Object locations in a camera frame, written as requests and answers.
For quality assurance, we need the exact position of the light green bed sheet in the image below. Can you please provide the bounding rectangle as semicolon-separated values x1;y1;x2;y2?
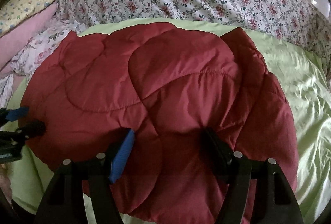
8;30;330;223

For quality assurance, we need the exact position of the person's left hand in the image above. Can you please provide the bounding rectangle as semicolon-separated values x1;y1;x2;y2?
0;163;12;205

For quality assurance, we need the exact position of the dark red quilted jacket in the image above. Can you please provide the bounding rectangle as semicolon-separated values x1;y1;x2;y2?
19;23;299;223

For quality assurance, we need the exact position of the pink pillow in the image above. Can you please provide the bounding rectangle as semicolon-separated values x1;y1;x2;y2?
1;2;58;91

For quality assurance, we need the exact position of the pastel large-flower fabric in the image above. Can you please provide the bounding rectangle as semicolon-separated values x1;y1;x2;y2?
1;19;88;108

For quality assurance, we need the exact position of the yellow patterned pillow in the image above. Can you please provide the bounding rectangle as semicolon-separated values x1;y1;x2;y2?
0;0;55;37

